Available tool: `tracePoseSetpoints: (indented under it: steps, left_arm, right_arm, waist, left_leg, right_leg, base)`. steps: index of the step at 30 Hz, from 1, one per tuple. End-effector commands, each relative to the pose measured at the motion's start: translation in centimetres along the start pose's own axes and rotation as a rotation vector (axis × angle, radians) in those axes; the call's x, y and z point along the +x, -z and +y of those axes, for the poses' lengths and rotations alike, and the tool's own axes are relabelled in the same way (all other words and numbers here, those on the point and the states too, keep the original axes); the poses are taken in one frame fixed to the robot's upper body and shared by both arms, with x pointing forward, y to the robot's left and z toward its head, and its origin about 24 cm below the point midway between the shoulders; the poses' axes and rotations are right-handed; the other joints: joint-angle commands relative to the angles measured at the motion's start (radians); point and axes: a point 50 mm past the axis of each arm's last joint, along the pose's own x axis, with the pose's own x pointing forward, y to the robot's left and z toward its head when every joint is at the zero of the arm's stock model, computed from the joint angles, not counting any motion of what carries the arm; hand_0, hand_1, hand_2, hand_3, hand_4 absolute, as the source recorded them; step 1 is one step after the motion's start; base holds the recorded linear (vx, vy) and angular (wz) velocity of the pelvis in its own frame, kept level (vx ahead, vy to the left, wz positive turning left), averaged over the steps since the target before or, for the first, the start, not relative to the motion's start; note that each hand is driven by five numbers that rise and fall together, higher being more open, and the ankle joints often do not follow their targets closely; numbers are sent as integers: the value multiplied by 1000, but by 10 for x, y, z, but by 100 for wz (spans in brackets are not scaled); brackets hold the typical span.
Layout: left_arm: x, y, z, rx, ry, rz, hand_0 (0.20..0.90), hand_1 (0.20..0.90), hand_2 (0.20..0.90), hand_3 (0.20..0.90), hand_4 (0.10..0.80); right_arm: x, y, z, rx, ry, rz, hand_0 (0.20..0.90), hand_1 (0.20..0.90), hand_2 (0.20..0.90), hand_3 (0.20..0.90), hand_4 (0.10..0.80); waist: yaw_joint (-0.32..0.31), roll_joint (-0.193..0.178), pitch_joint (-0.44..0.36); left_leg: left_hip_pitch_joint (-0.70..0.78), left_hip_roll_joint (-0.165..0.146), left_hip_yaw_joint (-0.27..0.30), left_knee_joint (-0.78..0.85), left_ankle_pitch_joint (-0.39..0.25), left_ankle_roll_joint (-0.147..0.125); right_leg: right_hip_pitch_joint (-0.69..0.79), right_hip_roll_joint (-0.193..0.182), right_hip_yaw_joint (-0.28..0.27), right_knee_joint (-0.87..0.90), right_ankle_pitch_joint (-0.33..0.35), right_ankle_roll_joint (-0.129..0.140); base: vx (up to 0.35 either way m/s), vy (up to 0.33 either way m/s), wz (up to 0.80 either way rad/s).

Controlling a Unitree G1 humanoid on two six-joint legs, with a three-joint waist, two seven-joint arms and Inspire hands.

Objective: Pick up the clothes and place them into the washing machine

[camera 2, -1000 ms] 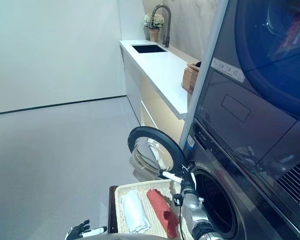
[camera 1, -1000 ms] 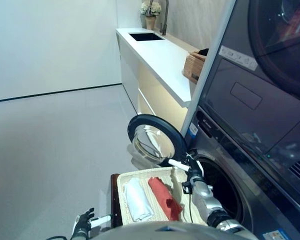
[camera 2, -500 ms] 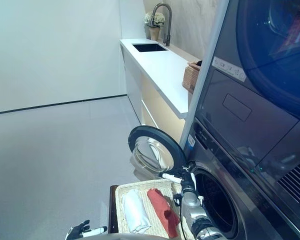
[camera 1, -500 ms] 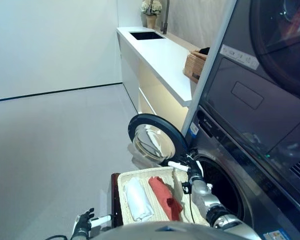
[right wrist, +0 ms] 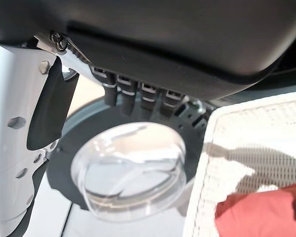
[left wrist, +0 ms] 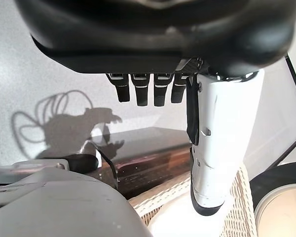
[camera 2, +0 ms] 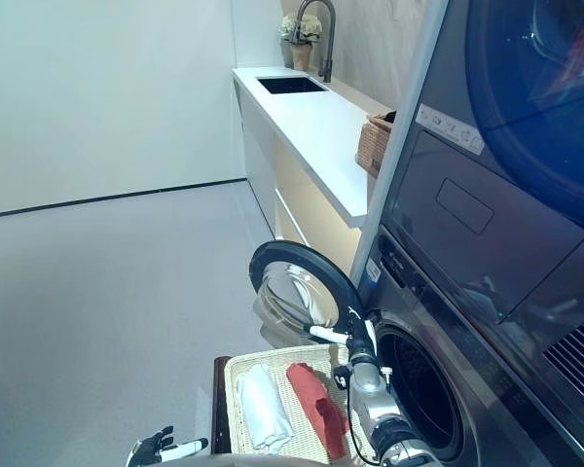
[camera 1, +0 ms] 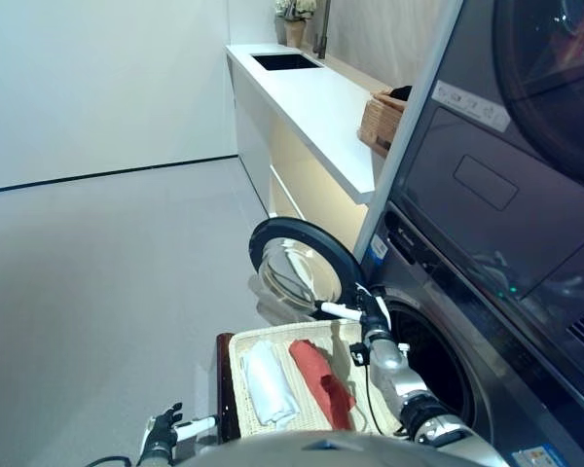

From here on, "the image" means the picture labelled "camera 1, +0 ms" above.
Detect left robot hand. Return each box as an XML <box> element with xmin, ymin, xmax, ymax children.
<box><xmin>143</xmin><ymin>402</ymin><xmax>220</xmax><ymax>453</ymax></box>

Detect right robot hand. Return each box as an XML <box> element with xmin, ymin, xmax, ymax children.
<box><xmin>318</xmin><ymin>285</ymin><xmax>393</xmax><ymax>341</ymax></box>

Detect red cloth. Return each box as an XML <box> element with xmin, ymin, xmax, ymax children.
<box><xmin>288</xmin><ymin>339</ymin><xmax>357</xmax><ymax>432</ymax></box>

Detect white cloth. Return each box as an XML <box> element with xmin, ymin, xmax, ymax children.
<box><xmin>240</xmin><ymin>340</ymin><xmax>301</xmax><ymax>424</ymax></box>

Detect grey washing machine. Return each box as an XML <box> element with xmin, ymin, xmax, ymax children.
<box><xmin>359</xmin><ymin>203</ymin><xmax>584</xmax><ymax>467</ymax></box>

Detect blue white washer label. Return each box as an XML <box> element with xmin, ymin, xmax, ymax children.
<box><xmin>367</xmin><ymin>235</ymin><xmax>389</xmax><ymax>264</ymax></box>

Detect round glass washer door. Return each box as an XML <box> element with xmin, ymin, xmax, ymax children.
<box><xmin>246</xmin><ymin>217</ymin><xmax>364</xmax><ymax>323</ymax></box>

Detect white wicker tray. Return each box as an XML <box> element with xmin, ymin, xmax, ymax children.
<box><xmin>228</xmin><ymin>318</ymin><xmax>410</xmax><ymax>442</ymax></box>

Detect silver robot torso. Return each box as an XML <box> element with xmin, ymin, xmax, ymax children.
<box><xmin>184</xmin><ymin>430</ymin><xmax>468</xmax><ymax>467</ymax></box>

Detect brown wicker box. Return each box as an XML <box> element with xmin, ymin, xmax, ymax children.
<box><xmin>358</xmin><ymin>85</ymin><xmax>413</xmax><ymax>158</ymax></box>

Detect dark grey dryer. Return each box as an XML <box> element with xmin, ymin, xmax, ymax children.
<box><xmin>386</xmin><ymin>0</ymin><xmax>584</xmax><ymax>390</ymax></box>

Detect white counter cabinet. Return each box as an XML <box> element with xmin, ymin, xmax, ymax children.
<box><xmin>225</xmin><ymin>42</ymin><xmax>396</xmax><ymax>244</ymax></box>

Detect white dryer label strip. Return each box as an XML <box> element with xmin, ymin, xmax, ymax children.
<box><xmin>431</xmin><ymin>80</ymin><xmax>511</xmax><ymax>132</ymax></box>

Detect black recessed sink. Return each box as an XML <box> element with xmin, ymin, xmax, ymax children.
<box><xmin>250</xmin><ymin>53</ymin><xmax>325</xmax><ymax>72</ymax></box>

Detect bronze arched faucet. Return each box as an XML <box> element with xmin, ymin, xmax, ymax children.
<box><xmin>312</xmin><ymin>0</ymin><xmax>333</xmax><ymax>60</ymax></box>

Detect potted white flowers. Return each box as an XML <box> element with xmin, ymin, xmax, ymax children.
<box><xmin>274</xmin><ymin>0</ymin><xmax>317</xmax><ymax>49</ymax></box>

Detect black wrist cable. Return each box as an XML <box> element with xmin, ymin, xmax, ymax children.
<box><xmin>80</xmin><ymin>454</ymin><xmax>133</xmax><ymax>467</ymax></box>
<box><xmin>348</xmin><ymin>342</ymin><xmax>406</xmax><ymax>437</ymax></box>

